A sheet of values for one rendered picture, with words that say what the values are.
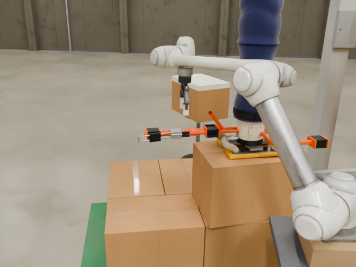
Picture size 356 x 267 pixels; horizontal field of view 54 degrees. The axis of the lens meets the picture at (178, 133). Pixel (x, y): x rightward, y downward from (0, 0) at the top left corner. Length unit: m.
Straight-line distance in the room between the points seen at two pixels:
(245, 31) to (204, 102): 1.79
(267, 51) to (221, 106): 1.89
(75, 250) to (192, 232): 1.11
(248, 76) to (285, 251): 0.82
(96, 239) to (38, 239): 0.47
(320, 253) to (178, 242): 0.90
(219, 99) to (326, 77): 1.09
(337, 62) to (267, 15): 1.57
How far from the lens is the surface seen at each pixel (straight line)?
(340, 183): 1.58
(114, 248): 2.19
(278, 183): 2.17
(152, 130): 2.02
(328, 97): 3.46
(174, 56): 1.77
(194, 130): 2.06
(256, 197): 2.15
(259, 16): 1.95
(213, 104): 3.73
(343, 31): 3.34
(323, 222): 1.40
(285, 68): 1.57
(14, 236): 3.24
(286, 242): 1.78
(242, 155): 2.07
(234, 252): 2.34
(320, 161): 3.67
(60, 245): 3.02
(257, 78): 1.40
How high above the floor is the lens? 1.79
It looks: 20 degrees down
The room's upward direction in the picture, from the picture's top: 1 degrees clockwise
